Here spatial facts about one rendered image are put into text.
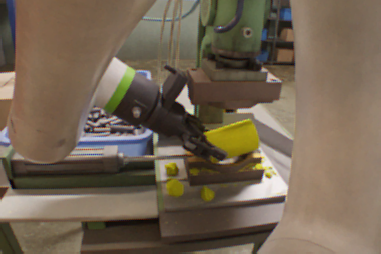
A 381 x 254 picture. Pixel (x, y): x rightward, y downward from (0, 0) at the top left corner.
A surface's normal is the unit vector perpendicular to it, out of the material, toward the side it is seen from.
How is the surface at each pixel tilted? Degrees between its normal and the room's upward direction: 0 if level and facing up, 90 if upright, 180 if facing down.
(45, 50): 120
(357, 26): 89
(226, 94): 90
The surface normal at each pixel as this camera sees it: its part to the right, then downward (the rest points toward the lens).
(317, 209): -0.73, 0.20
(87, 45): 0.25, 0.93
